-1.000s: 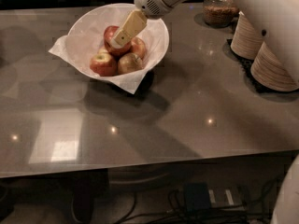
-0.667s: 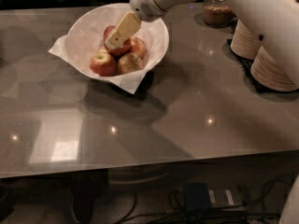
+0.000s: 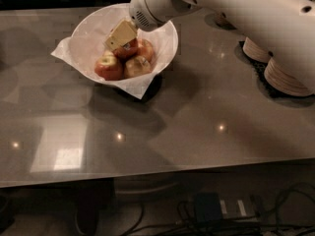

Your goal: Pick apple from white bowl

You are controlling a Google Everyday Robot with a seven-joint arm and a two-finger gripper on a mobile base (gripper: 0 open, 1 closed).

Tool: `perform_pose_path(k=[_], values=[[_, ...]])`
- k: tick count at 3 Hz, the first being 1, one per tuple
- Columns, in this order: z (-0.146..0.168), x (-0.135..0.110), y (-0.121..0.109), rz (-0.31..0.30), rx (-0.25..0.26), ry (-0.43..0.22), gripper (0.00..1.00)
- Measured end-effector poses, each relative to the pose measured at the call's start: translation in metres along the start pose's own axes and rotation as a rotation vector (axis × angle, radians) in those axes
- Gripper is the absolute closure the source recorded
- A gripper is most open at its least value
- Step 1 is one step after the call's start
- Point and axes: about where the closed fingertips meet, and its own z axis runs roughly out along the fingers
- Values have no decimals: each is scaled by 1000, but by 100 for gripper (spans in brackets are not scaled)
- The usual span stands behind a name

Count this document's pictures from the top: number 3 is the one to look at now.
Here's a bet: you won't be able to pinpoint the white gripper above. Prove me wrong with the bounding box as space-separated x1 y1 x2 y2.
104 0 158 51

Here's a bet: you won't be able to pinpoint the red apple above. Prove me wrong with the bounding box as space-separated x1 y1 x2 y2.
137 38 155 62
113 38 138 60
94 56 123 81

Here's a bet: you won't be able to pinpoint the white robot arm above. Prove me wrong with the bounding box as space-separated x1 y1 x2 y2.
105 0 315 92

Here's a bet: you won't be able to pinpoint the hidden pale apple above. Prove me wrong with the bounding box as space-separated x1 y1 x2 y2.
102 50 114 56

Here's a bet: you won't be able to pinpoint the white bowl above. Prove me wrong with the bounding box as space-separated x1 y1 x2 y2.
70 3 179 85

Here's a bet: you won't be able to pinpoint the front right yellowish apple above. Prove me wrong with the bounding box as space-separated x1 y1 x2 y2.
124 55 152 79

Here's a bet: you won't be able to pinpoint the white paper liner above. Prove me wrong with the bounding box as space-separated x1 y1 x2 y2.
50 8 178 100

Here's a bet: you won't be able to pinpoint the glass jar with grains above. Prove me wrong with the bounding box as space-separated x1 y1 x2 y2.
215 13 233 29

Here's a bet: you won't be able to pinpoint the rear stack of paper plates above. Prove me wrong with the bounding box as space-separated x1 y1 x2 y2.
242 37 271 63

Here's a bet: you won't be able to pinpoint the stack of paper plates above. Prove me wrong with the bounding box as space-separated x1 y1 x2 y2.
264 58 312 97
242 37 271 63

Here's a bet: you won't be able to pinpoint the black mat under plates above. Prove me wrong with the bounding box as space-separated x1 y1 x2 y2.
239 40 309 98

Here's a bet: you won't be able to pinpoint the front stack of paper plates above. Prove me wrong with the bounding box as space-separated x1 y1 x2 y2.
264 58 312 97

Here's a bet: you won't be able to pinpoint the black power adapter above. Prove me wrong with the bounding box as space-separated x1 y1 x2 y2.
193 193 223 222

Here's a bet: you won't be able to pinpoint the black floor cables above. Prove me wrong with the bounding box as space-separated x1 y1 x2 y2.
119 180 315 236

